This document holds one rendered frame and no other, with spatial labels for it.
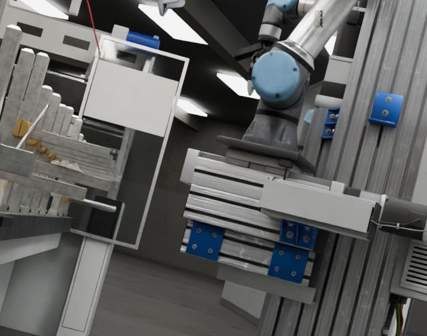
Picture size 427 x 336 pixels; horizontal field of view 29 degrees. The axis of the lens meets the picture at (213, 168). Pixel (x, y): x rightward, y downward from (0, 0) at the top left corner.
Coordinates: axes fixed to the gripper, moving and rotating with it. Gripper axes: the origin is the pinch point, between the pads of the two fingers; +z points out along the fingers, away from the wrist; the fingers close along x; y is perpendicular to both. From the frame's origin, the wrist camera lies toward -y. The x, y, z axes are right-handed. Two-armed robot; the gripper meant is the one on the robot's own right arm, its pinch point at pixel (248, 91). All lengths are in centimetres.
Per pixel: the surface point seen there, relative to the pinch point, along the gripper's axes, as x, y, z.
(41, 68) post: -68, -40, 18
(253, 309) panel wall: 667, -159, 118
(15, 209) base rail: -45, -50, 61
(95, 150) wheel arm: -55, -23, 37
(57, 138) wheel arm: -60, -34, 37
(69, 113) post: 23, -81, 19
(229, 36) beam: 641, -266, -188
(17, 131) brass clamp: -71, -40, 38
